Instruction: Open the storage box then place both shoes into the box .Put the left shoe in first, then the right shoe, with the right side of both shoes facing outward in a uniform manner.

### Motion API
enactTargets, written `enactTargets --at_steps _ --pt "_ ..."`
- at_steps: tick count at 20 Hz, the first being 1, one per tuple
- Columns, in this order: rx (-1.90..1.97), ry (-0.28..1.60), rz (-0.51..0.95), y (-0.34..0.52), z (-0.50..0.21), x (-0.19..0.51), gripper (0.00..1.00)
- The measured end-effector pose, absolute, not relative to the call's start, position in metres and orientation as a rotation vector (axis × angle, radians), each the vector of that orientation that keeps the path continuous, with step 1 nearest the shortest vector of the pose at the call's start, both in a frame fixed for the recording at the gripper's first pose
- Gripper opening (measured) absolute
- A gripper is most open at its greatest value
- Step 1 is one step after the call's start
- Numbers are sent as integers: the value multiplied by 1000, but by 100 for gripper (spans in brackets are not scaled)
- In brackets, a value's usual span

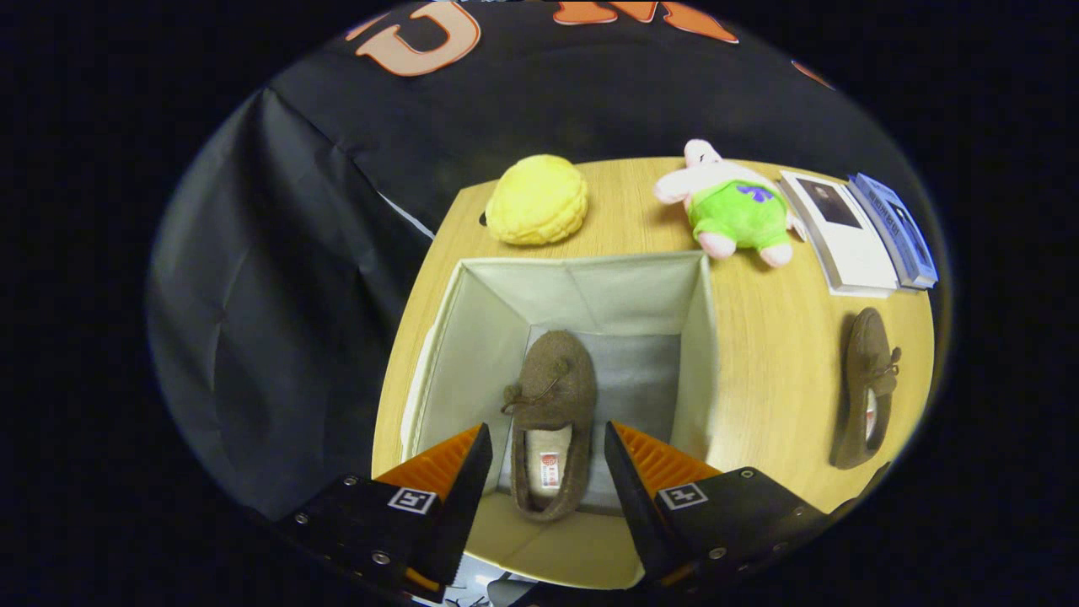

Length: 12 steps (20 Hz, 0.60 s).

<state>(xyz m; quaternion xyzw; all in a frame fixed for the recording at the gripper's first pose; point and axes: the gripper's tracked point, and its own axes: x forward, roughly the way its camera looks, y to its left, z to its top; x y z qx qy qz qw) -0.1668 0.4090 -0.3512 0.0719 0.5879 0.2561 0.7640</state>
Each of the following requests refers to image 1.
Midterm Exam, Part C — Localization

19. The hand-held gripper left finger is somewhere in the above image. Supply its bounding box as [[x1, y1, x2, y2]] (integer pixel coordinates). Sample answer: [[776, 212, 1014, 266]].
[[274, 422, 494, 604]]

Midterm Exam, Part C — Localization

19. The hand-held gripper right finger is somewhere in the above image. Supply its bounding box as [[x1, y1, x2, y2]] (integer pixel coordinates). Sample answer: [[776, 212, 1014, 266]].
[[604, 420, 831, 591]]

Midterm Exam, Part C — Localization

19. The brown fuzzy shoe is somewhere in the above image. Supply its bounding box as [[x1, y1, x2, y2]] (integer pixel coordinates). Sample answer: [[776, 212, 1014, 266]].
[[829, 307, 903, 470], [502, 329, 598, 522]]

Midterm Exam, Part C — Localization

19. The grey fabric storage box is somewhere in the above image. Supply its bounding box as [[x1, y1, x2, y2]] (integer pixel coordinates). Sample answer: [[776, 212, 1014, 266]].
[[400, 250, 719, 591]]

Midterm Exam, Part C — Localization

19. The pink and green plush toy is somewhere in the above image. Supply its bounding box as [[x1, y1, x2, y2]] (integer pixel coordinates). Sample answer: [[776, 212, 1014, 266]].
[[653, 139, 806, 269]]

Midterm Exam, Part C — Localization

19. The yellow plush toy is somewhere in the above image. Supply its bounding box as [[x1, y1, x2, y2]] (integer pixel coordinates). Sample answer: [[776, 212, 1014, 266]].
[[485, 154, 589, 247]]

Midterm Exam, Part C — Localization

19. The white portrait book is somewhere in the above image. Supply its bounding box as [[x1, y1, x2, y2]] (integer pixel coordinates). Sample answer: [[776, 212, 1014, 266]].
[[780, 171, 901, 298]]

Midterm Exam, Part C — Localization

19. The blue book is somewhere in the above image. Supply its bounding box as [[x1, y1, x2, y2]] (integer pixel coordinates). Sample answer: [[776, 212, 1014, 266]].
[[847, 173, 939, 290]]

